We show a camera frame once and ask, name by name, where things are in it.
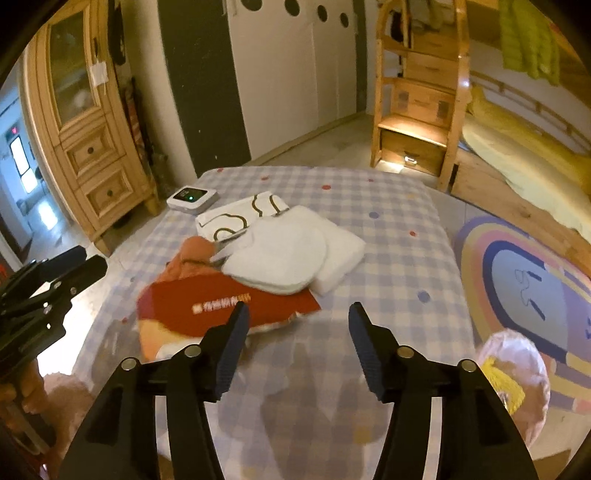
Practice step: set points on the checkered cloth table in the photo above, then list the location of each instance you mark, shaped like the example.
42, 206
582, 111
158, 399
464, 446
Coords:
369, 230

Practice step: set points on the white device with green screen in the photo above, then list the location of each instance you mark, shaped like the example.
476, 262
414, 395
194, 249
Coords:
189, 196

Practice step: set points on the yellow bed blanket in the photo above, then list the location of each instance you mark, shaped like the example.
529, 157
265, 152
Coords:
521, 161

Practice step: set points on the green puffer jacket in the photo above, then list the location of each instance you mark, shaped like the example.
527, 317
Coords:
526, 41

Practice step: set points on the wooden staircase with drawers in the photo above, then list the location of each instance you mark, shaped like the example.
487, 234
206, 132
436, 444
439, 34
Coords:
415, 106

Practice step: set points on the white cloth with brown squiggle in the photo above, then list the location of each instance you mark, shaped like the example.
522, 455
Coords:
221, 221

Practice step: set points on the dark leaning bundle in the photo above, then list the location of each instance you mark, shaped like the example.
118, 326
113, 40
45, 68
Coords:
138, 124

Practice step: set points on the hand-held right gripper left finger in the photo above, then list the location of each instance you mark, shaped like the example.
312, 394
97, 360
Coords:
233, 350

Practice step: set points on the wooden bunk bed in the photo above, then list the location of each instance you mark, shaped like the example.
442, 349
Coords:
508, 203

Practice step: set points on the black hanging bag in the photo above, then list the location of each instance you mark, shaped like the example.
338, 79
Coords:
397, 23

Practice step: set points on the white paper tag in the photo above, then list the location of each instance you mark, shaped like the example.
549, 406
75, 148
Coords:
99, 74

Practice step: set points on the orange packet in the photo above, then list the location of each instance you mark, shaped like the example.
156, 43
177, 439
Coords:
198, 251

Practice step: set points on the black tall panel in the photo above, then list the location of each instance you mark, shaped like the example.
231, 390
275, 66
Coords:
203, 92

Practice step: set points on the person's left hand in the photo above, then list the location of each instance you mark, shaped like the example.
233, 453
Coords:
25, 390

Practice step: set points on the wooden glass-door cabinet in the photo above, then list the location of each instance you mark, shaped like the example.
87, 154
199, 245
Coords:
97, 147

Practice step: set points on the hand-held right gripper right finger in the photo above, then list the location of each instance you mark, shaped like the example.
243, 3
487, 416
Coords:
364, 350

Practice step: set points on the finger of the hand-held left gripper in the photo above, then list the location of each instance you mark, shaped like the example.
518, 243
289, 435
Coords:
85, 273
60, 259

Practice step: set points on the white round pad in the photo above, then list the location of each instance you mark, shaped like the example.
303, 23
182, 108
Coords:
277, 261

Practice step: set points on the rainbow oval rug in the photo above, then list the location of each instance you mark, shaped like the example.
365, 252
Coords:
508, 277

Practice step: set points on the black hanging item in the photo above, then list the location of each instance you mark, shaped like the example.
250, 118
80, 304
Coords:
117, 32

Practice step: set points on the bin with pink bag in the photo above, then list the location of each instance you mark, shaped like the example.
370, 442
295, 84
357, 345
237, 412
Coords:
512, 350

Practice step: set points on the red packet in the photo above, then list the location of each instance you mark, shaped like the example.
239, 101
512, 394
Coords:
221, 304

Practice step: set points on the white wardrobe with round holes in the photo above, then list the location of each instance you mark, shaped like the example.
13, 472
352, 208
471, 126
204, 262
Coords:
286, 83

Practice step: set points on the white square pad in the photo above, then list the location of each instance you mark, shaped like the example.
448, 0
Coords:
341, 258

